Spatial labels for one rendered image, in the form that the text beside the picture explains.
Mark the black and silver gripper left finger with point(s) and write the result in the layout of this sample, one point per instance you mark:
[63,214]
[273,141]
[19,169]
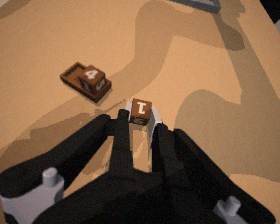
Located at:
[32,186]

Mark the brown wooden calendar tray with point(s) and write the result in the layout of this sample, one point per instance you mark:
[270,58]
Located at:
[70,78]

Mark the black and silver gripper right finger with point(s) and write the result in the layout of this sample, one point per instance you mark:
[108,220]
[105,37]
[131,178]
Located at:
[199,173]

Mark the brown number cube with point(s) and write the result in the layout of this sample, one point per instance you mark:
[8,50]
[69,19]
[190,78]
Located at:
[140,112]
[92,79]

